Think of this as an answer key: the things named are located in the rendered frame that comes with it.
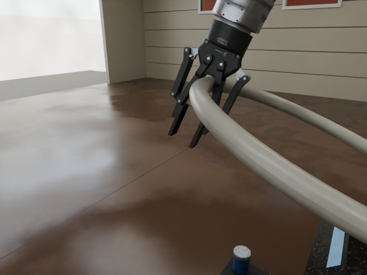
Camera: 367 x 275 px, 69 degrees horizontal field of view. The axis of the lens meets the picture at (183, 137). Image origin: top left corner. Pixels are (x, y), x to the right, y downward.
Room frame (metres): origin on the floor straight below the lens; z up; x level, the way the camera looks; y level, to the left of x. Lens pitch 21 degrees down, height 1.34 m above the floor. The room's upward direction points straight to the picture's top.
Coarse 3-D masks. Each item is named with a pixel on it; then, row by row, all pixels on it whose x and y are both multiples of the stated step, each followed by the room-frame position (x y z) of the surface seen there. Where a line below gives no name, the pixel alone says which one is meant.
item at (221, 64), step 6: (222, 66) 0.48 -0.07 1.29; (216, 72) 0.48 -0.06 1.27; (222, 72) 0.48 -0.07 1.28; (216, 78) 0.48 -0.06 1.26; (216, 84) 0.48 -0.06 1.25; (222, 84) 0.49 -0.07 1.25; (216, 90) 0.48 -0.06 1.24; (222, 90) 0.50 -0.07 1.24; (216, 96) 0.48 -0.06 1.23; (216, 102) 0.48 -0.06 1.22
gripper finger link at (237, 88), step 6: (240, 78) 0.47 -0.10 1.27; (246, 78) 0.47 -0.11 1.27; (240, 84) 0.47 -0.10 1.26; (234, 90) 0.47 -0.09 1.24; (240, 90) 0.49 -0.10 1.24; (228, 96) 0.47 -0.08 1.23; (234, 96) 0.47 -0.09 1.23; (228, 102) 0.47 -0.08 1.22; (234, 102) 0.49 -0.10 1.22; (222, 108) 0.48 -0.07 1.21; (228, 108) 0.47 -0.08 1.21
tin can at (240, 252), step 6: (240, 246) 1.26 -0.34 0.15; (234, 252) 1.21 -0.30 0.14; (240, 252) 1.21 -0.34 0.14; (246, 252) 1.21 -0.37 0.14; (234, 258) 1.20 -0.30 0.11; (240, 258) 1.17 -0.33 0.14; (246, 258) 1.17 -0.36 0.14; (234, 264) 1.20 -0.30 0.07; (240, 264) 1.17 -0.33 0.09; (246, 264) 1.18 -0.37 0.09; (234, 270) 1.20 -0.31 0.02; (240, 270) 1.17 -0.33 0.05; (246, 270) 1.18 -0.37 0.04
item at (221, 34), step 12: (216, 24) 0.48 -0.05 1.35; (216, 36) 0.47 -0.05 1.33; (228, 36) 0.46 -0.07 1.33; (240, 36) 0.46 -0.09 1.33; (204, 48) 0.50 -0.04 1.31; (216, 48) 0.49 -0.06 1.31; (228, 48) 0.46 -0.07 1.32; (240, 48) 0.47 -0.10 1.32; (216, 60) 0.49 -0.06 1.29; (228, 60) 0.48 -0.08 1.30; (240, 60) 0.48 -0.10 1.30; (204, 72) 0.50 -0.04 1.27; (228, 72) 0.48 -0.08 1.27
